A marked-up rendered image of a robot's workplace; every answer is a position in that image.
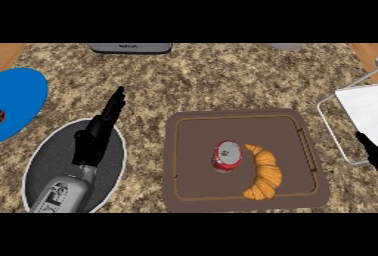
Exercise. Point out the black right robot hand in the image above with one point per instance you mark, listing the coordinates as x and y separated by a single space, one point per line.
370 146

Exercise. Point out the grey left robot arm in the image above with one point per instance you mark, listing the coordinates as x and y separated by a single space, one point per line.
64 193

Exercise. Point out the golden croissant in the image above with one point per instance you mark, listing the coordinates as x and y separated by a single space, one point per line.
266 173

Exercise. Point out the brown tray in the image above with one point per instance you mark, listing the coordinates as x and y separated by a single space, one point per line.
246 160

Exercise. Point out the red can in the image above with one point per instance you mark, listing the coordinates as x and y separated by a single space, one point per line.
228 156

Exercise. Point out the grey round object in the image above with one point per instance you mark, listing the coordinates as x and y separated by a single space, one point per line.
287 46

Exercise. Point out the dark grey flat appliance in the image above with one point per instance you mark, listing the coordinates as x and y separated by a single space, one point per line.
131 48

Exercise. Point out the dark grey oval plate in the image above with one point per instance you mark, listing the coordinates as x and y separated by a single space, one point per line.
60 156

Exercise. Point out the blue round plate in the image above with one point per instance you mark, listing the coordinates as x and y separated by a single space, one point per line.
20 100

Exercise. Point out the small red object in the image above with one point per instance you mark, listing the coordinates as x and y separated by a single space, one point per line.
2 116

